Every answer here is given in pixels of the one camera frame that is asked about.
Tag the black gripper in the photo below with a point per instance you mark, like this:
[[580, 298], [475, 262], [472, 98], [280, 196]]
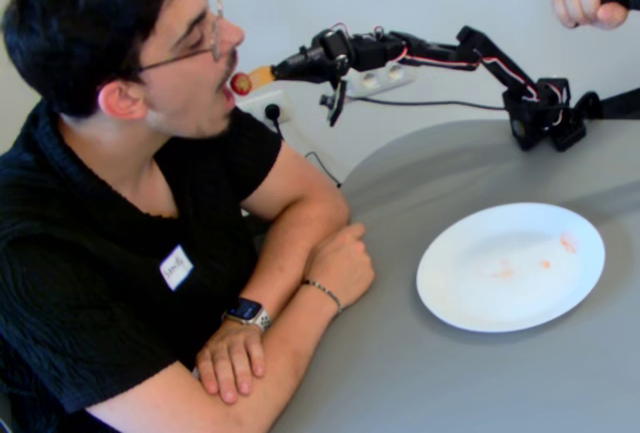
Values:
[[306, 59]]

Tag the beige wooden fork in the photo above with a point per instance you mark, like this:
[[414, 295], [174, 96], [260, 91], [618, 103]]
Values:
[[262, 74]]

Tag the red strawberry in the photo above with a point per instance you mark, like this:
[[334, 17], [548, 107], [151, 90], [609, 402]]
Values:
[[241, 84]]

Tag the person's right forearm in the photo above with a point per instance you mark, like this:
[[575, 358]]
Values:
[[290, 348]]

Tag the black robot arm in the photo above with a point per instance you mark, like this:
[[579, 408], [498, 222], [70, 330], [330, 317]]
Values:
[[430, 50]]

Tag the person's left forearm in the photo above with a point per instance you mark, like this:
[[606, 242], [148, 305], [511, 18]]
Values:
[[280, 268]]

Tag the person in black shirt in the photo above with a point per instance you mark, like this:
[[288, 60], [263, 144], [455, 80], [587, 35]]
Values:
[[100, 253]]

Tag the person's right hand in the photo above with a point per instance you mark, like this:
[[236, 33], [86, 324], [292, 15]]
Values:
[[345, 268]]

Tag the person's left hand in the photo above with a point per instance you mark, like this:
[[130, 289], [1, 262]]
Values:
[[230, 363]]

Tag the thin metal eyeglasses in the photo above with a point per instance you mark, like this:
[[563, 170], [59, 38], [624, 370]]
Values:
[[214, 40]]

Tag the white name tag sticker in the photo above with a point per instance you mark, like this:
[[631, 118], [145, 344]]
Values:
[[176, 269]]

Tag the silver smartwatch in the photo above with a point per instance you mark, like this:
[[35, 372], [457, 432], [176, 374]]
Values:
[[245, 309]]

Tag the white round plate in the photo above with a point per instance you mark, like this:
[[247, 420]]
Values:
[[500, 273]]

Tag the black table clamp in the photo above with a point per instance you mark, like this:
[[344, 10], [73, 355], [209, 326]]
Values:
[[620, 105]]

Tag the white wall socket plate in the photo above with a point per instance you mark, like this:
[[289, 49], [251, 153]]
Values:
[[255, 105]]

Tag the white double wall socket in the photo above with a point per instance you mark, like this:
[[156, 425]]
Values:
[[385, 78]]

